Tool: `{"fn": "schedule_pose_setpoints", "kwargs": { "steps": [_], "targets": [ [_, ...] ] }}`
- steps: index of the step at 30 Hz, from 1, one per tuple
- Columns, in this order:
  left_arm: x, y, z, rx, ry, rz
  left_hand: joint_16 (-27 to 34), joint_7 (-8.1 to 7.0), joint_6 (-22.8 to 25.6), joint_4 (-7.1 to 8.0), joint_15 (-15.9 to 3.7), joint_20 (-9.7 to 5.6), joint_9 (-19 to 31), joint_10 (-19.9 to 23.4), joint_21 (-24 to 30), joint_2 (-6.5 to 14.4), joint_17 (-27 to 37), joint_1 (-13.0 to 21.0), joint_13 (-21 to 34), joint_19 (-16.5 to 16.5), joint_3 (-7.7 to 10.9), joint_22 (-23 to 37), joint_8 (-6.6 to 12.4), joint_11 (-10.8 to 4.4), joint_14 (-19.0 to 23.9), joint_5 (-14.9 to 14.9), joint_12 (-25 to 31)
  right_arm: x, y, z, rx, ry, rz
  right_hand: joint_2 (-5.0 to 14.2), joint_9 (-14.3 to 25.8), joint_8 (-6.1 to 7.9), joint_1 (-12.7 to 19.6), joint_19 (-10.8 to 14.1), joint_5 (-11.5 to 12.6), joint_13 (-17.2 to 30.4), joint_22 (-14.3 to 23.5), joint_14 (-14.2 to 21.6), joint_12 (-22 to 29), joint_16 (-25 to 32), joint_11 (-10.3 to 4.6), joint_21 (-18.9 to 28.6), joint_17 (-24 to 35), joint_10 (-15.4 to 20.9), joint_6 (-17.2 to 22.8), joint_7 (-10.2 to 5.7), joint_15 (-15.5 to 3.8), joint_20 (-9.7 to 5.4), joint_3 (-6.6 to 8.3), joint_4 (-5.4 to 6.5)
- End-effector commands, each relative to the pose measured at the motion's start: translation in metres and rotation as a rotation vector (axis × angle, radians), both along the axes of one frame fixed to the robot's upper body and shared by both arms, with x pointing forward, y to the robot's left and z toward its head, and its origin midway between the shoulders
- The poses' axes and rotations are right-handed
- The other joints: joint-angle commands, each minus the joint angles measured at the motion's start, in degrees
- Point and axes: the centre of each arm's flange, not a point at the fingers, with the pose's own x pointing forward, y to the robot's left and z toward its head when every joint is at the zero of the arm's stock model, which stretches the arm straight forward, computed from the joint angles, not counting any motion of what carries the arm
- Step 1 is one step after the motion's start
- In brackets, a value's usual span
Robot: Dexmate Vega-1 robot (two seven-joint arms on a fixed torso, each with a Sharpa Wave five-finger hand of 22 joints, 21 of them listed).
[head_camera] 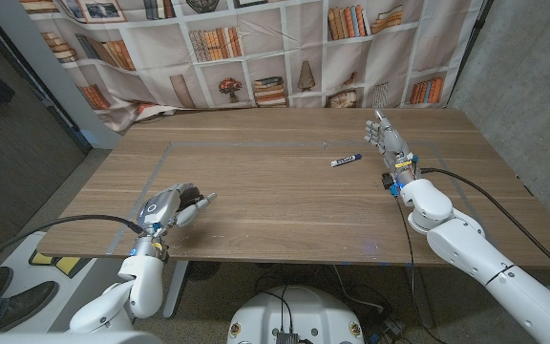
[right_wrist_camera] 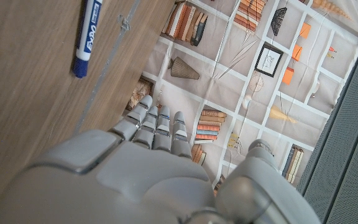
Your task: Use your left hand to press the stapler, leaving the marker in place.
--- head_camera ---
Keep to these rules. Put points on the printed bookshelf backdrop cloth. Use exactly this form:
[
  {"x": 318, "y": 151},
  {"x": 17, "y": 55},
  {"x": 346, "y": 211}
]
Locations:
[{"x": 265, "y": 62}]

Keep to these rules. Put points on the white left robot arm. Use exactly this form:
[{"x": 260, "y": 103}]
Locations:
[{"x": 143, "y": 286}]

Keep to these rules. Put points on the black backdrop stand pole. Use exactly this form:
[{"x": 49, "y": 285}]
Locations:
[{"x": 466, "y": 59}]

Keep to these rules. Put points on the black round floor object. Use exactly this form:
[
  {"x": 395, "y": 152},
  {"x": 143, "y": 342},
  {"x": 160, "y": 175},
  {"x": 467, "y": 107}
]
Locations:
[{"x": 203, "y": 271}]

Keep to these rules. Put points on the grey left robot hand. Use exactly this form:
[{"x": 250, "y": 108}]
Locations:
[{"x": 160, "y": 208}]

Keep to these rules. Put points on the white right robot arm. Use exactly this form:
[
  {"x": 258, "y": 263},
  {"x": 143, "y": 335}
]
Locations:
[{"x": 475, "y": 258}]

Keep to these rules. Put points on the yellow and black floor pad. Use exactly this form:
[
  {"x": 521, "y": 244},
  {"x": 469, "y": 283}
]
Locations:
[{"x": 60, "y": 264}]

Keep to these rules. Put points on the white marker with blue cap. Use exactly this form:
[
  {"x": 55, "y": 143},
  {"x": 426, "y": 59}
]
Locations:
[{"x": 344, "y": 160}]

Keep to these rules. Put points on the grey power strip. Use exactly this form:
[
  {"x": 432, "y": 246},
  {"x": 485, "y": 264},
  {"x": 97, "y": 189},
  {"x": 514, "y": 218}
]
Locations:
[{"x": 392, "y": 328}]

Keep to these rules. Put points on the white domed robot base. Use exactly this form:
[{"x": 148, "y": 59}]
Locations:
[{"x": 299, "y": 310}]

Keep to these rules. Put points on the black stapler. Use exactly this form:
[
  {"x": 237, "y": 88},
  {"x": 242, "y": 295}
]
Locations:
[{"x": 191, "y": 197}]

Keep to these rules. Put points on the white table leg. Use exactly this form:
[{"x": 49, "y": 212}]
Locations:
[
  {"x": 425, "y": 306},
  {"x": 175, "y": 291}
]

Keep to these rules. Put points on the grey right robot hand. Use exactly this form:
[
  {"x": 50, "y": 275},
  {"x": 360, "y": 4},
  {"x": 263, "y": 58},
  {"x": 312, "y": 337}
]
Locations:
[{"x": 394, "y": 143}]

